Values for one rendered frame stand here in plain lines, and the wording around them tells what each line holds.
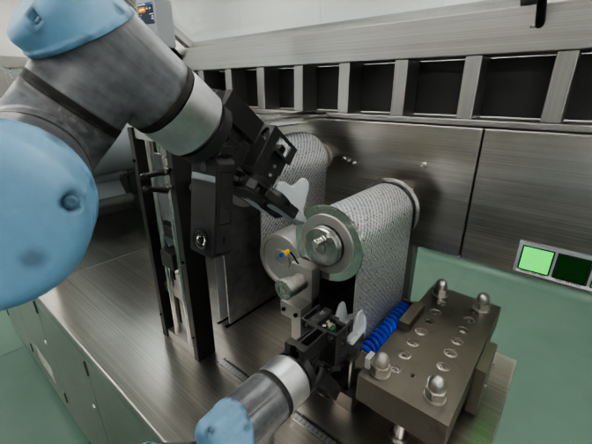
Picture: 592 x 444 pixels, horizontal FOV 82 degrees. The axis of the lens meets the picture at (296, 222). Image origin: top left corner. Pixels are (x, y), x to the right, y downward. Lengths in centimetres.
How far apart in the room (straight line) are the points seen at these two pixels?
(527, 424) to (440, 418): 157
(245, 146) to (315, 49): 64
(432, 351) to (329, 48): 75
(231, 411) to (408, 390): 33
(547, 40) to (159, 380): 103
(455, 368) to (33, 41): 73
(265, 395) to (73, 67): 41
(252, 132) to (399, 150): 54
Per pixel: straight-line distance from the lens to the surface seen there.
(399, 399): 67
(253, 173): 39
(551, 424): 228
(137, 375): 93
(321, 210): 61
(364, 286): 66
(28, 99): 31
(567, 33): 81
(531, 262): 86
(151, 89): 31
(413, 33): 88
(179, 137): 34
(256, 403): 49
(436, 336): 81
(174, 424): 81
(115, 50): 30
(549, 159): 81
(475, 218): 86
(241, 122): 39
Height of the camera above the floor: 151
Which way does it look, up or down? 21 degrees down
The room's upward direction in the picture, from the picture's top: straight up
